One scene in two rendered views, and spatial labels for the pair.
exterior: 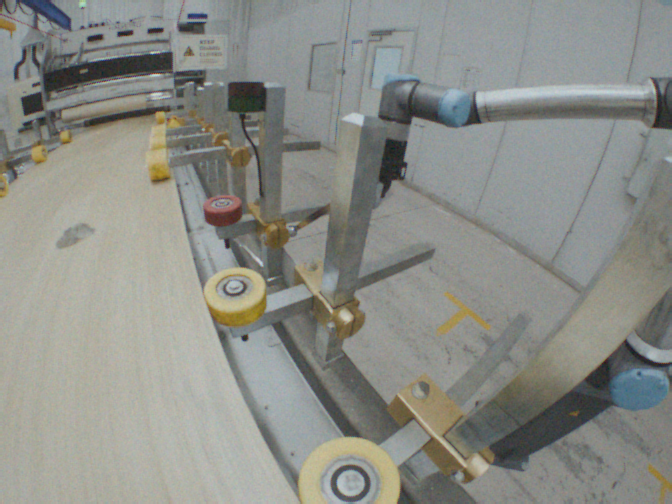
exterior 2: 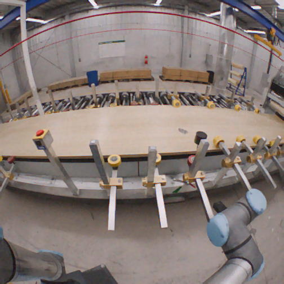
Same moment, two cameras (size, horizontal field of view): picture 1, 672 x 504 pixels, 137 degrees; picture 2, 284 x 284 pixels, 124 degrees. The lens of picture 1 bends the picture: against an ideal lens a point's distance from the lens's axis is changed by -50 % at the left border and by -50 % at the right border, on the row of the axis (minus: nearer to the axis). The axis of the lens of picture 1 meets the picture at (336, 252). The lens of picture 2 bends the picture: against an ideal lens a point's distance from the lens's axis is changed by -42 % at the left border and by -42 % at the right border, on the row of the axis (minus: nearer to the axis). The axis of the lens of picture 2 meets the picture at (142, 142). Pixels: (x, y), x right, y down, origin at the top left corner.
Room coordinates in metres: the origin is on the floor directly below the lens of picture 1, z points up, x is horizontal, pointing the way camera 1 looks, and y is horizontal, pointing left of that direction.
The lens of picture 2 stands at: (0.48, -0.38, 1.49)
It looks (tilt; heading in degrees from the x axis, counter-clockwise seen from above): 40 degrees down; 125
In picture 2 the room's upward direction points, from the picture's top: straight up
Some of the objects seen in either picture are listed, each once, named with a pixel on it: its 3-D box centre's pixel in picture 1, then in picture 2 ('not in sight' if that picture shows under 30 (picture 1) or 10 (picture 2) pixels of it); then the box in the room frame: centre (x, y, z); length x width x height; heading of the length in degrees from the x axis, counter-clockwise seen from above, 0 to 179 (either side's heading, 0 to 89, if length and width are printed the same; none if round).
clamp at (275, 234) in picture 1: (265, 223); (193, 176); (0.49, 0.16, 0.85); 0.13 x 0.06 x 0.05; 39
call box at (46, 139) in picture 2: not in sight; (43, 140); (-0.12, -0.33, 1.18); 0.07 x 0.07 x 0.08; 39
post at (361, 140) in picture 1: (337, 292); (150, 178); (0.28, -0.01, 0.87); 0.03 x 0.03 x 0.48; 39
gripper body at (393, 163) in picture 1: (388, 158); not in sight; (0.73, -0.11, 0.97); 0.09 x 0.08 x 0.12; 128
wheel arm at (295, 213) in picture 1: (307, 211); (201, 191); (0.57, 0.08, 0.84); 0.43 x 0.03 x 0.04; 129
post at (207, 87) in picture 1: (209, 138); (266, 159); (1.06, 0.61, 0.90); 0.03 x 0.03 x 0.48; 39
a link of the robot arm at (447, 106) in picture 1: (441, 105); (229, 226); (0.66, -0.20, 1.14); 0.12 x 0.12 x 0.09; 51
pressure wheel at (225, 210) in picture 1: (224, 225); (191, 164); (0.45, 0.24, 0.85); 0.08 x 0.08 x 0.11
